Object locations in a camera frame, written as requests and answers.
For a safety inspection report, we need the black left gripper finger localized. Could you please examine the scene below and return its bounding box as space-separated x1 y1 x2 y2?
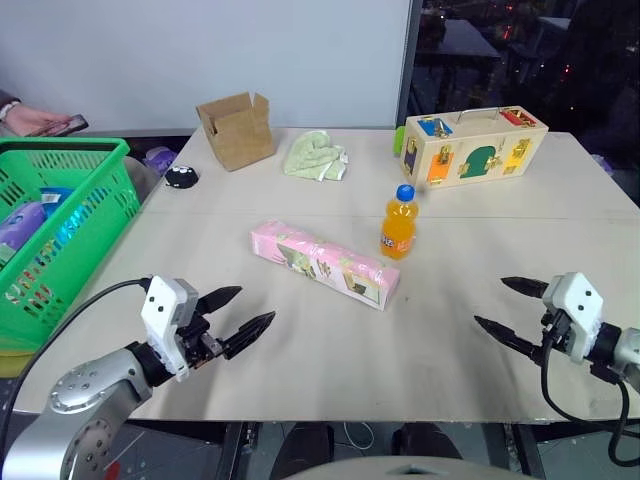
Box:
222 310 278 361
197 285 244 317

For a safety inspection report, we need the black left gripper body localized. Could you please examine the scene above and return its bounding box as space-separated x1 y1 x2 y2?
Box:
174 310 226 370

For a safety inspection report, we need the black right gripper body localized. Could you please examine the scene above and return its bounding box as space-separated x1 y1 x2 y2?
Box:
533 304 572 362

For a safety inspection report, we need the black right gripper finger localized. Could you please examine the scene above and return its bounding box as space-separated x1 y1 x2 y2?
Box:
473 314 545 365
500 276 552 301

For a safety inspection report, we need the dark smartphone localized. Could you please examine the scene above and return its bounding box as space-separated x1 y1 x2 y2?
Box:
24 114 90 138

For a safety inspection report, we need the green plastic basket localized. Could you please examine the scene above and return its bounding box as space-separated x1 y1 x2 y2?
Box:
0 136 142 352

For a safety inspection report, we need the person's bare hand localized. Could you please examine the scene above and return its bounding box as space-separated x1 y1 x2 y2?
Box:
0 102 72 137

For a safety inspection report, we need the pink tissue package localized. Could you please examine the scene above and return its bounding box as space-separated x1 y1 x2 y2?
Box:
248 219 402 313

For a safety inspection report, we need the black round button device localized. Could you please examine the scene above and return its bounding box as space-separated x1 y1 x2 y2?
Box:
164 164 201 190

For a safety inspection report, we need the wooden lock puzzle box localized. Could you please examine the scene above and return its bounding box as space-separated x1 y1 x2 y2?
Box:
399 105 550 192

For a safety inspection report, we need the orange soda bottle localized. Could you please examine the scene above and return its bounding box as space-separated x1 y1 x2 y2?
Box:
380 183 418 262

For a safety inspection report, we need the purple wrapped package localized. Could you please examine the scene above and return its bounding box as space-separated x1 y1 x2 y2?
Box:
143 146 177 174

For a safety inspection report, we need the open brown cardboard box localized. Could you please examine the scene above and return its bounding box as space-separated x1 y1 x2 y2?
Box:
195 91 278 173

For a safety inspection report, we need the light green towel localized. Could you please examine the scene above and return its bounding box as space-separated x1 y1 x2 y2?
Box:
281 130 350 183

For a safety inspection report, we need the grey robot torso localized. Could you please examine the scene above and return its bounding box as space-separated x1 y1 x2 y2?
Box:
287 453 514 480

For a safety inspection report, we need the yellow flat pad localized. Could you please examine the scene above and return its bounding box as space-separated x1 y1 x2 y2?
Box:
0 348 37 377

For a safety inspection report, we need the blue snack package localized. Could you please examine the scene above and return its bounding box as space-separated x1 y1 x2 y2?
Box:
38 186 77 217

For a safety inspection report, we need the purple soft package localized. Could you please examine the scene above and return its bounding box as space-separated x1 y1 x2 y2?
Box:
0 200 50 252

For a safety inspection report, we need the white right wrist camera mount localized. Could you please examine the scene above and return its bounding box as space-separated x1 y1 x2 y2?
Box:
541 271 605 364

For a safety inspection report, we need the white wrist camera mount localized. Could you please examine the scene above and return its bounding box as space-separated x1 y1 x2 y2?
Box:
140 275 202 382
541 271 605 364

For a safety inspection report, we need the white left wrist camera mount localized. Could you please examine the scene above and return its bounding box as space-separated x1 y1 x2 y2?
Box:
140 275 202 382

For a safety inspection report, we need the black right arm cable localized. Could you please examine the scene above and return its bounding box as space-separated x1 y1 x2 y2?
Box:
539 312 632 469

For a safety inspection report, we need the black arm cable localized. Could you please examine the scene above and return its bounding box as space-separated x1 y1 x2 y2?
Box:
0 278 154 480
539 312 632 469

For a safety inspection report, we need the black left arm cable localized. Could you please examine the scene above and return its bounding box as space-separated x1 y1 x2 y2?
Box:
0 278 154 480

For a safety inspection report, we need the thin white cable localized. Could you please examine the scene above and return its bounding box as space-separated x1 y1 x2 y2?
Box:
341 422 377 452

